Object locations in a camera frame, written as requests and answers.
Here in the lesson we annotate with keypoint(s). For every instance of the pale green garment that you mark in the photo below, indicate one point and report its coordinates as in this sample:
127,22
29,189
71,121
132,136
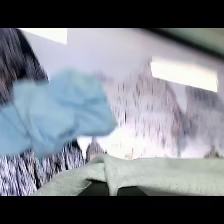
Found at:
160,175

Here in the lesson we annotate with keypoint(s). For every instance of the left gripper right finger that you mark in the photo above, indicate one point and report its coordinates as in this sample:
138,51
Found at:
130,191

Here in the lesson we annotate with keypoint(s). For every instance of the black and white patterned garment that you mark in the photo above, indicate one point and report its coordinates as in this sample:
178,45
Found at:
20,166

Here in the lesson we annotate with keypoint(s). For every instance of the light blue garment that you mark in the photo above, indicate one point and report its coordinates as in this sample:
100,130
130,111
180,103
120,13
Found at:
56,110

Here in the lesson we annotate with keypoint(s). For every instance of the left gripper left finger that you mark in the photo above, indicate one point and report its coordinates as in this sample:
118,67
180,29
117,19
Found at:
95,189

